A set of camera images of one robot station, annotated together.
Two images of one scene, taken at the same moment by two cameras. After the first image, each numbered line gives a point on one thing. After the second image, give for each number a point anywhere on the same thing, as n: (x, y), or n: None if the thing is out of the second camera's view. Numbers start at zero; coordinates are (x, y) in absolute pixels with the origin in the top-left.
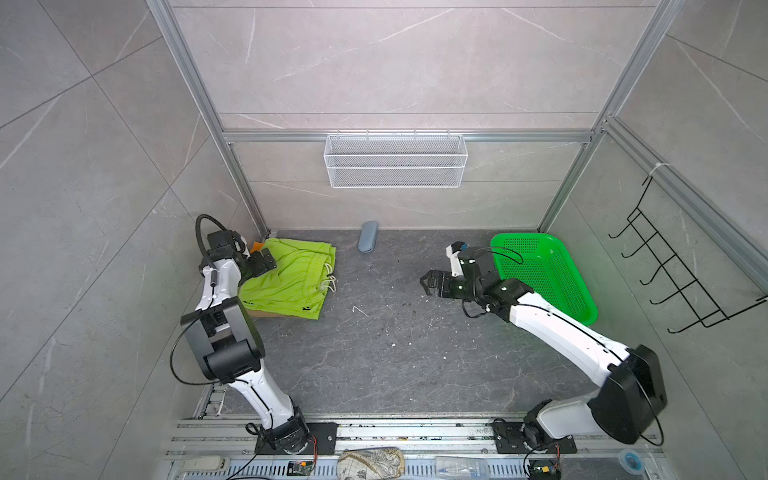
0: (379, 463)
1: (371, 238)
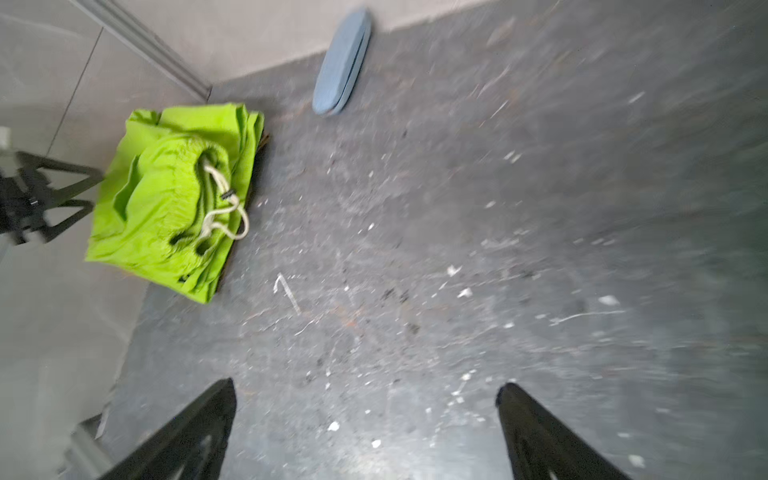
0: None
1: (341, 59)
